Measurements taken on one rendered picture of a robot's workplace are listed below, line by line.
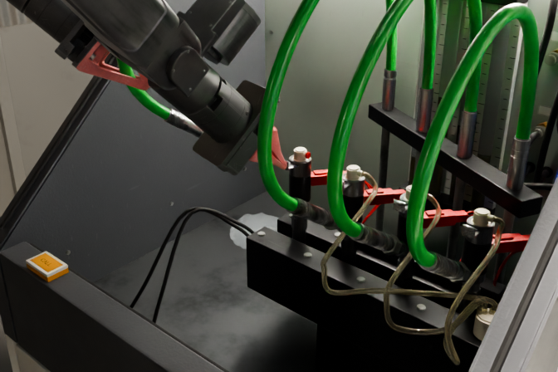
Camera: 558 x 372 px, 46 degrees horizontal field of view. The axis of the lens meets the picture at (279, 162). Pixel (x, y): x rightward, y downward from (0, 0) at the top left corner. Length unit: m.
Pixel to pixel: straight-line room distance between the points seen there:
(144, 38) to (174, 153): 0.55
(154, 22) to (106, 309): 0.38
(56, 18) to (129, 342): 0.36
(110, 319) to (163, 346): 0.08
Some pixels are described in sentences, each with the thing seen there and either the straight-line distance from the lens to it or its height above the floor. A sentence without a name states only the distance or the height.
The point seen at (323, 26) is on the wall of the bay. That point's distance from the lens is 1.11.
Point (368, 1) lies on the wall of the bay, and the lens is 1.05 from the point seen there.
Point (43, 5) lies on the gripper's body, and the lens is 0.77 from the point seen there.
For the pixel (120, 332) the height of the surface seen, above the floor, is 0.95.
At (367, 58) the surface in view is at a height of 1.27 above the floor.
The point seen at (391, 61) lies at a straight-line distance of 0.94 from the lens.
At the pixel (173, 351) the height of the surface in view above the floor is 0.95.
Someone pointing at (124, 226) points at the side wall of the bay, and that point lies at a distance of 1.08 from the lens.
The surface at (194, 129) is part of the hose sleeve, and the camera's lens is 0.83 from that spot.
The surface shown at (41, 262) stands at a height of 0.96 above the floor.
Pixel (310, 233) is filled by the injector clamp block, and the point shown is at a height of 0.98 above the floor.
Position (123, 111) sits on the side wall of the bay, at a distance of 1.01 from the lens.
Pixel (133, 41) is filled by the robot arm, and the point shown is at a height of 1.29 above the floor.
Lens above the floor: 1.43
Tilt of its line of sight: 25 degrees down
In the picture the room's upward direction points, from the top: straight up
